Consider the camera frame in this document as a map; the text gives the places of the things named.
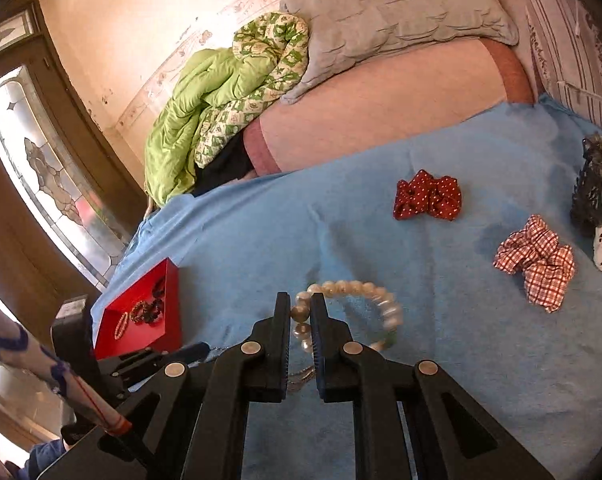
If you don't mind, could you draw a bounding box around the large pearl bracelet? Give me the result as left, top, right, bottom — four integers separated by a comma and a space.
290, 280, 404, 356

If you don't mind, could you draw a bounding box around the pink bolster cushion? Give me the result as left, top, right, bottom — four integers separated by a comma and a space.
243, 35, 536, 179

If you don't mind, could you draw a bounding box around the red plaid scrunchie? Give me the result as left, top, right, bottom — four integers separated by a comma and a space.
493, 214, 576, 313

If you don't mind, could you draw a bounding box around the silver pendant chain necklace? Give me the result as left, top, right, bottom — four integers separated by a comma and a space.
286, 365, 316, 397

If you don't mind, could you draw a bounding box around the wooden door with glass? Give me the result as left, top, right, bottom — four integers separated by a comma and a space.
0, 0, 148, 461

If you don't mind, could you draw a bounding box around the dark cloth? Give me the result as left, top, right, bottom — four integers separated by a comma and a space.
193, 132, 256, 197

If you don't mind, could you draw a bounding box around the blue blanket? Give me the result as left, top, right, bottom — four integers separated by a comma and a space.
88, 92, 602, 480

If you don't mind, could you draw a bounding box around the red polka dot scrunchie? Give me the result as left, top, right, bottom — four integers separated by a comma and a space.
393, 170, 462, 222

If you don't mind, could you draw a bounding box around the striped pillow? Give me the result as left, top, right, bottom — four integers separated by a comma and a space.
523, 0, 602, 133

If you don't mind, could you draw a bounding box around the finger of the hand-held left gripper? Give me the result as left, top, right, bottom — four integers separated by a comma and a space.
98, 341, 212, 387

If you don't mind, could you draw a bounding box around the person's left forearm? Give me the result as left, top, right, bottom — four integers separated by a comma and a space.
0, 317, 134, 438

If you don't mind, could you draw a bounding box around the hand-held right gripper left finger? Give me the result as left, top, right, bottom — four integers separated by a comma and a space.
38, 292, 292, 480

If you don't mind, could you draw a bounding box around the green patterned quilt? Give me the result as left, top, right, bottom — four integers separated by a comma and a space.
145, 11, 310, 206

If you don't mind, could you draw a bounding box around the black hair claw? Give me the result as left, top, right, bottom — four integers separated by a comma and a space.
570, 156, 602, 238

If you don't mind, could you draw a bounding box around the red cardboard box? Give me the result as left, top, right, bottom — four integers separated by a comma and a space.
93, 258, 182, 361

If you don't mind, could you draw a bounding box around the dark bead bracelet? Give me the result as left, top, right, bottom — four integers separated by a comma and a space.
129, 300, 153, 325

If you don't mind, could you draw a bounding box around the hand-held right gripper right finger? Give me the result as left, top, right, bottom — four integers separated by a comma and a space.
311, 293, 556, 480

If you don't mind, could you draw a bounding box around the grey pillow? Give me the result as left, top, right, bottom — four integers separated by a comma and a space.
280, 0, 519, 106

